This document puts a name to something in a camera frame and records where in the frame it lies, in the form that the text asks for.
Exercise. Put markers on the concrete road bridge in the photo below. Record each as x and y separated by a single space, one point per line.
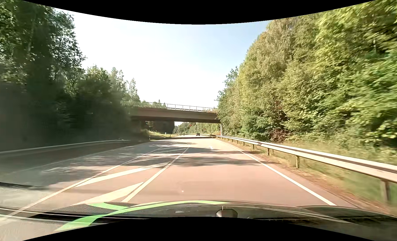
171 113

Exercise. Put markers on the wood of green trees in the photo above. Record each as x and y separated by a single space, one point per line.
319 77

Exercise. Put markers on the wood of dark trees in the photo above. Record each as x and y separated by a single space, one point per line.
34 83

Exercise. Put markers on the car's own bonnet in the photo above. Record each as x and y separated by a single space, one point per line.
198 210

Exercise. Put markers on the grass verge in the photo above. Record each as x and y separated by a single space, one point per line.
319 170
158 135

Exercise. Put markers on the road markings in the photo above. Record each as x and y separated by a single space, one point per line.
153 177

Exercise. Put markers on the grey asphalt road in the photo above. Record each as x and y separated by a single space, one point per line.
205 177

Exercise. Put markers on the metal guard rail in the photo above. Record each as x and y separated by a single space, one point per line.
335 161
51 146

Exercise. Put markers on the row of trees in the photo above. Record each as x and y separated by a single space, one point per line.
198 128

